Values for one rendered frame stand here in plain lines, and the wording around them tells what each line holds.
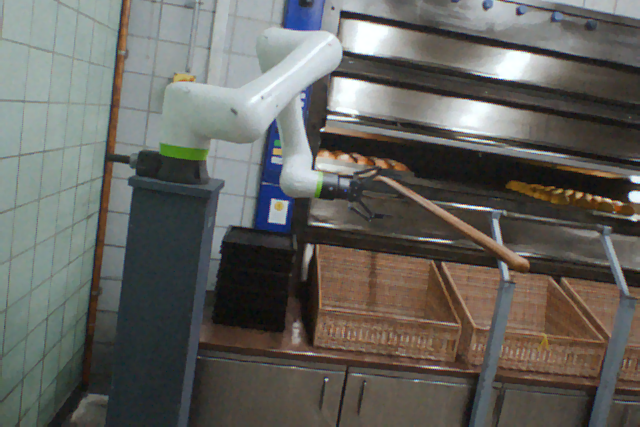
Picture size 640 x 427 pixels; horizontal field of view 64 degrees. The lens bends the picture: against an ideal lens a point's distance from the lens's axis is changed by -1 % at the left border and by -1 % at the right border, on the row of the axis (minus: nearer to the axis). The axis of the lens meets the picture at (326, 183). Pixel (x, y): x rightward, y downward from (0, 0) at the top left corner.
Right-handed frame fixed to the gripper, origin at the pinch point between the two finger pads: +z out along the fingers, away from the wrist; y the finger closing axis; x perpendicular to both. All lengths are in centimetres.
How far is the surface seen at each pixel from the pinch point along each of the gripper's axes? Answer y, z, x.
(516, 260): -1, 7, 78
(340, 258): 38, -6, -50
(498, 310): 34, 44, 6
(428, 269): 37, 35, -49
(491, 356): 51, 45, 6
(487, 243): -1, 7, 64
